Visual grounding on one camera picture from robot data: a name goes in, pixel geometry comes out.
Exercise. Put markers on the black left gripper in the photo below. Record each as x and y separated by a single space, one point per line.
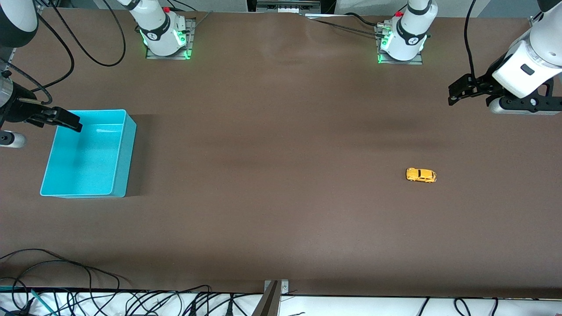
486 80

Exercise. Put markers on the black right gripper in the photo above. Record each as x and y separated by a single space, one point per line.
18 110

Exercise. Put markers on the yellow beetle toy car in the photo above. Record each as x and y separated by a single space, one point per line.
420 175

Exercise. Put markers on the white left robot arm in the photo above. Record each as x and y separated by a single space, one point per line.
408 30

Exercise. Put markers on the cyan plastic bin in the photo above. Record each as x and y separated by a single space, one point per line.
88 162

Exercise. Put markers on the grey metal side rack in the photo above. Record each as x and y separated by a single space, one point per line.
6 57

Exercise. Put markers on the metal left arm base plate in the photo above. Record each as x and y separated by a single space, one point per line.
417 62

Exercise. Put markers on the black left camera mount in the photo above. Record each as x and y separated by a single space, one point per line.
544 102

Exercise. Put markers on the small metal corner bracket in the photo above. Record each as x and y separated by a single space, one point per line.
535 19

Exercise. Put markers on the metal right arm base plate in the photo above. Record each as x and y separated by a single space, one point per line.
191 39

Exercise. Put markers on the grey metal table bracket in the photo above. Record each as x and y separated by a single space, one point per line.
268 303

